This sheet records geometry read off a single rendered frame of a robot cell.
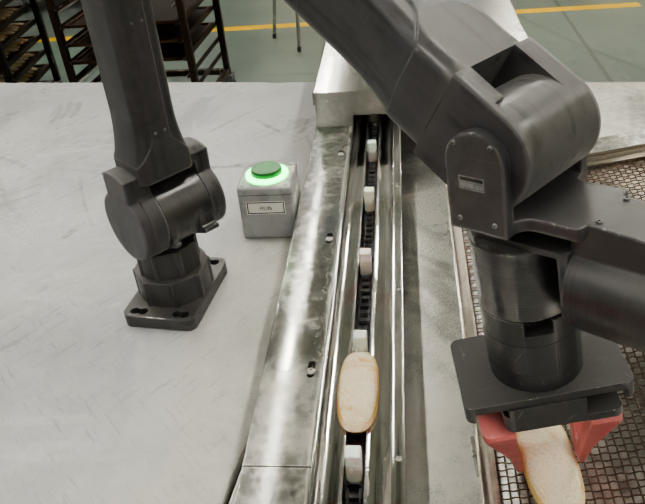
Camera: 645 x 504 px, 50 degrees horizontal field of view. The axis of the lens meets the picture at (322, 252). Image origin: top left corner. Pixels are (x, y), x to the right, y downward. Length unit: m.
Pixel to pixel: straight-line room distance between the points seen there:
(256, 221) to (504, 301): 0.54
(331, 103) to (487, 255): 0.72
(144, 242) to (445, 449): 0.35
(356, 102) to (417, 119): 0.70
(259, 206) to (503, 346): 0.52
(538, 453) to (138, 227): 0.42
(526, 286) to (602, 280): 0.05
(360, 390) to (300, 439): 0.07
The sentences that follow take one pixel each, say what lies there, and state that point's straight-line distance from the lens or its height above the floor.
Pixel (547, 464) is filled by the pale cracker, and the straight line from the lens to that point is 0.53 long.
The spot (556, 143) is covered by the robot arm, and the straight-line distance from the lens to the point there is 0.36.
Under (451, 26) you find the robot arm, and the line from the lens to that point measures 0.38.
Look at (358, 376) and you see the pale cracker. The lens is 0.64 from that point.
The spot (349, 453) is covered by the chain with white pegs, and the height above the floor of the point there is 0.87.
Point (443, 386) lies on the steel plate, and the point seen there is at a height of 0.82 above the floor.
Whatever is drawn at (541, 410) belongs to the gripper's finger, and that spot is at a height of 0.98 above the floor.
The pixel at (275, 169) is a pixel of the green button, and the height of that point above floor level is 0.91.
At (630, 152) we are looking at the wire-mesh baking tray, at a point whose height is 0.93.
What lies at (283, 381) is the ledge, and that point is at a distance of 0.65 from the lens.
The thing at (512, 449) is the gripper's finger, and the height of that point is 0.94.
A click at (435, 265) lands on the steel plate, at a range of 0.84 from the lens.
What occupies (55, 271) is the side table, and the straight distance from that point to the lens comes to 0.95.
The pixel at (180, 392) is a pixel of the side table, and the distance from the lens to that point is 0.72.
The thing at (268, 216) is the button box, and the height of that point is 0.85.
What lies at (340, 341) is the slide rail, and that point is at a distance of 0.70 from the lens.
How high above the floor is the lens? 1.31
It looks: 34 degrees down
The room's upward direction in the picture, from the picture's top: 6 degrees counter-clockwise
